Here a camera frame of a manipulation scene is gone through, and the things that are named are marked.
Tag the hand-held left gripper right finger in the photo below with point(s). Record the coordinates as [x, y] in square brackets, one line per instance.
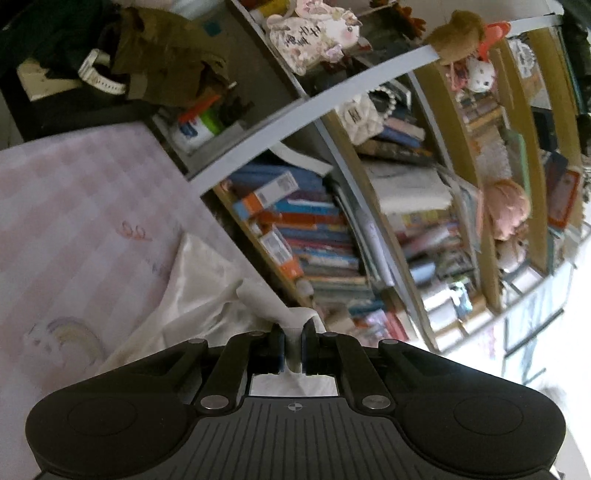
[305, 350]

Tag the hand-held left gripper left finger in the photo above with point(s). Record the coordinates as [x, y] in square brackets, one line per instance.
[278, 350]

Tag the white logo t-shirt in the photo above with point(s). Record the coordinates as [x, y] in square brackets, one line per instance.
[194, 295]

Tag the white rounded small box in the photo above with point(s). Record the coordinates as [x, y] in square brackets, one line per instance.
[304, 287]

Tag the flat orange white box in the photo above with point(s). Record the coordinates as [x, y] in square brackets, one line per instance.
[279, 251]

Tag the row of colourful books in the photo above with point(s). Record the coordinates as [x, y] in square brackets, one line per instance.
[318, 240]

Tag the tall orange white box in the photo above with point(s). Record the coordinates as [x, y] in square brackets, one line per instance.
[265, 194]

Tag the pile of paperback books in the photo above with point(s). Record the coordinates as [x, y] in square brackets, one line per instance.
[434, 249]

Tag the stack of white papers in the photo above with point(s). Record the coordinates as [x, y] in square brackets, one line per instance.
[411, 189]

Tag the pink checked cartoon mat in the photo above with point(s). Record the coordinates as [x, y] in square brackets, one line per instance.
[83, 221]

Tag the white cup green lid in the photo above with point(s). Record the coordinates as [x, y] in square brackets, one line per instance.
[194, 131]

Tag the orange haired doll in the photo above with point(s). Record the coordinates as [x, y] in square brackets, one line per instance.
[505, 207]

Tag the orange pen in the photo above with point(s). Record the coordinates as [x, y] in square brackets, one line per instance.
[198, 108]

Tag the white wooden bookshelf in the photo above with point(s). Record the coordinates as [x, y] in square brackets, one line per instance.
[369, 78]

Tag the pink floral bag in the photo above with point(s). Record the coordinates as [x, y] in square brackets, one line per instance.
[309, 37]

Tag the black furniture piece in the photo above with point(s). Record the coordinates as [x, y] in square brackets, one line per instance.
[69, 110]

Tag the olive green bag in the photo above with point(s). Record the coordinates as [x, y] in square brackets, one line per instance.
[166, 50]

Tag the small white plush toy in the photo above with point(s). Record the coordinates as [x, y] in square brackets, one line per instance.
[480, 76]

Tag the white wristwatch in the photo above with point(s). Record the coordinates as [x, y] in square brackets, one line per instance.
[99, 74]

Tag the brown plush toy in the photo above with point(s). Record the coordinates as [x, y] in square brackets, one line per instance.
[457, 39]

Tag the red orange ornament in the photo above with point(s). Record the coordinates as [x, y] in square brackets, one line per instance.
[494, 37]

